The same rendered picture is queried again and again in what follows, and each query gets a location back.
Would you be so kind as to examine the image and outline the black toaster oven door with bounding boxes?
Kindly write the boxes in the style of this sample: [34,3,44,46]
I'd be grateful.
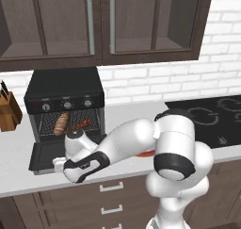
[28,140,71,176]

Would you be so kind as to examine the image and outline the wooden knife block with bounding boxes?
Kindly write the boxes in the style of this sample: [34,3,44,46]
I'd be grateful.
[0,90,24,133]

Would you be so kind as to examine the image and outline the brown baguette bread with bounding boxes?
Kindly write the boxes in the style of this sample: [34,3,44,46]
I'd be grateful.
[53,111,71,137]

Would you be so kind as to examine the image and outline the red kebab skewer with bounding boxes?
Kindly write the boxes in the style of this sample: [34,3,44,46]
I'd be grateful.
[67,119,92,132]

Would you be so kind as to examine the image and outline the black hob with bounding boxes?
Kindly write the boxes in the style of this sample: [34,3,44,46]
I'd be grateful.
[165,94,241,150]

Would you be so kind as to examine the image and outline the black knife handle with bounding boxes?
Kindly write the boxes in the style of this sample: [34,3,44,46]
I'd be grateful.
[0,80,9,98]

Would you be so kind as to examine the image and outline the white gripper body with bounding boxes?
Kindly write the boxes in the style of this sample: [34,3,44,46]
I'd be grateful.
[64,130,99,160]

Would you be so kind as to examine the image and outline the dark brown base cupboard door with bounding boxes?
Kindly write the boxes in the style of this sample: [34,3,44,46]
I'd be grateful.
[183,158,241,229]

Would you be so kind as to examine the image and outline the black toaster oven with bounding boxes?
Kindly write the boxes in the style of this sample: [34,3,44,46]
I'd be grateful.
[24,66,106,144]

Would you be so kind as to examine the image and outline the white drawer handle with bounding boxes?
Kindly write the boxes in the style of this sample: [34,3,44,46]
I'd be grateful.
[99,181,124,193]
[100,204,124,216]
[101,222,124,229]

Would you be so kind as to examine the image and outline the red plate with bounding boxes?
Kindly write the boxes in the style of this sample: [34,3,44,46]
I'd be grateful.
[136,149,156,158]

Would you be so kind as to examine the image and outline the grey cupboard door handle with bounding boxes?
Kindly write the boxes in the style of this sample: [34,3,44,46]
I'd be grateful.
[108,0,117,55]
[86,0,96,56]

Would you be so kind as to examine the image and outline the dark brown drawer front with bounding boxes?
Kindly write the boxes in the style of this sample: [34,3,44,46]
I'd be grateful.
[12,172,158,212]
[36,198,162,229]

